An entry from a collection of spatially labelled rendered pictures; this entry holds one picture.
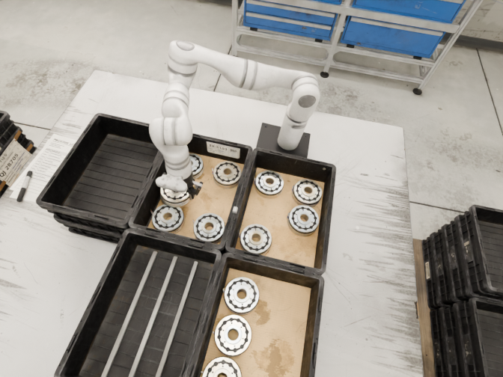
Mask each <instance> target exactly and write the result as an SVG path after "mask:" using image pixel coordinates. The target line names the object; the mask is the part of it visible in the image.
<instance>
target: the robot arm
mask: <svg viewBox="0 0 503 377"><path fill-rule="evenodd" d="M198 63H202V64H206V65H208V66H210V67H212V68H214V69H215V70H217V71H218V72H219V73H221V74H222V75H223V76H224V77H225V78H226V79H227V80H228V81H229V82H230V83H231V84H232V85H233V86H235V87H237V88H242V89H246V90H249V91H261V90H264V89H267V88H271V87H282V88H287V89H290V90H292V92H293V100H292V102H291V103H290V104H289V105H288V106H287V110H286V112H285V116H284V120H283V123H282V125H281V130H280V132H279V135H278V145H279V146H280V147H281V148H283V149H285V150H294V149H296V148H297V146H298V144H299V142H300V139H301V137H302V134H303V132H304V130H305V127H306V125H307V122H308V119H309V117H310V116H311V115H312V114H313V113H314V111H315V108H316V107H317V104H318V102H319V100H320V90H319V85H318V81H317V78H316V76H314V75H313V74H311V73H307V72H302V71H297V70H287V69H283V68H279V67H274V66H270V65H266V64H262V63H259V62H256V61H251V60H248V59H244V58H238V57H235V56H232V55H226V54H224V53H221V52H217V51H214V50H212V49H208V48H206V47H203V46H200V45H198V44H195V43H191V42H189V41H185V40H173V41H172V42H171V43H170V45H169V50H168V65H167V66H168V87H167V88H166V90H165V95H164V98H163V102H162V110H161V112H162V116H163V117H156V118H154V119H153V120H152V121H151V122H150V125H149V134H150V138H151V140H152V142H153V143H154V145H155V146H156V147H157V149H158V150H159V151H160V153H161V154H162V155H163V157H164V160H165V168H166V171H167V173H163V175H162V176H161V177H158V178H157V179H156V185H157V186H159V187H160V188H163V189H168V190H172V191H174V192H188V193H189V199H190V200H192V199H194V197H195V196H198V193H199V192H200V190H201V187H202V185H203V182H199V183H197V182H196V181H195V179H194V178H193V173H192V163H191V160H190V158H189V149H188V147H187V144H188V143H189V142H190V141H191V140H192V125H191V123H190V120H189V115H188V111H189V88H190V85H191V83H192V80H193V79H194V77H195V74H196V71H197V67H198ZM193 185H194V186H195V188H194V187H193Z"/></svg>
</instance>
